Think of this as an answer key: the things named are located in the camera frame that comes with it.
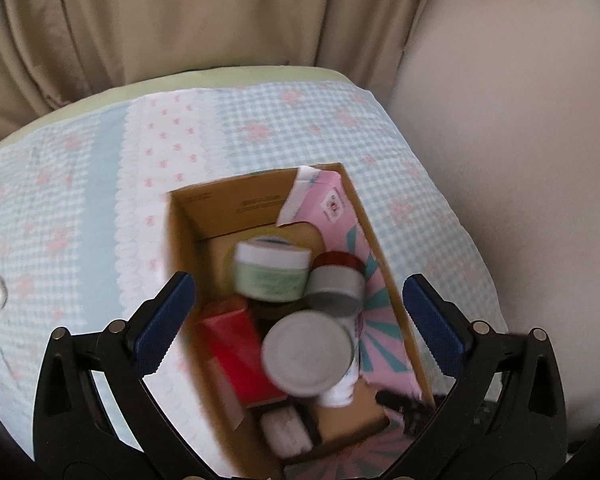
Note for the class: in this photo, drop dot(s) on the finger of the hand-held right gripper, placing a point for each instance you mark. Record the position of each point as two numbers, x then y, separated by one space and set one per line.
405 410

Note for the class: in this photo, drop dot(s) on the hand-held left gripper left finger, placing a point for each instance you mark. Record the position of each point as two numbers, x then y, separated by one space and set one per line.
162 325

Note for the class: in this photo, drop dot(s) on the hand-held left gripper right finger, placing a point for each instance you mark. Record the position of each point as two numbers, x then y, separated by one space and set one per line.
435 330

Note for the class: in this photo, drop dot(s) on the red box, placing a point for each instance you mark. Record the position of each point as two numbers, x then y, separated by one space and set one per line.
230 345

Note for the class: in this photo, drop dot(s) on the silver can with red lid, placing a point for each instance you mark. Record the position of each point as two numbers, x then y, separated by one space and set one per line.
332 282

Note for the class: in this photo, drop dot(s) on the white bottle with round cap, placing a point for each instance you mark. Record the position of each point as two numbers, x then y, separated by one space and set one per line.
305 355

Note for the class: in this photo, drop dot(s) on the green jar with white lid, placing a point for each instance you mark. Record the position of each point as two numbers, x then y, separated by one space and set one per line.
267 280

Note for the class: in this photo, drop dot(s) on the brown cardboard box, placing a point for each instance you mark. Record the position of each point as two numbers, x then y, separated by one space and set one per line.
220 210

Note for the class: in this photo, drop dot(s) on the small brown box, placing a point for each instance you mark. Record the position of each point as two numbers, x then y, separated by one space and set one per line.
350 410

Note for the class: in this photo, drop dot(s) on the white textured bar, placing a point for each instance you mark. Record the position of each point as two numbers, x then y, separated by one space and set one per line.
285 430

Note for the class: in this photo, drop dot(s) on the tall pink patterned box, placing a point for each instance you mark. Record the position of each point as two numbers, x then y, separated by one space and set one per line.
330 200

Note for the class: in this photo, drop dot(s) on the pale green mattress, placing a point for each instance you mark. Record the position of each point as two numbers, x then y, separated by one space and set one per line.
180 77

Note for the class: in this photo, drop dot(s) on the beige curtain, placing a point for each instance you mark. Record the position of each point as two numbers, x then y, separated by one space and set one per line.
180 10

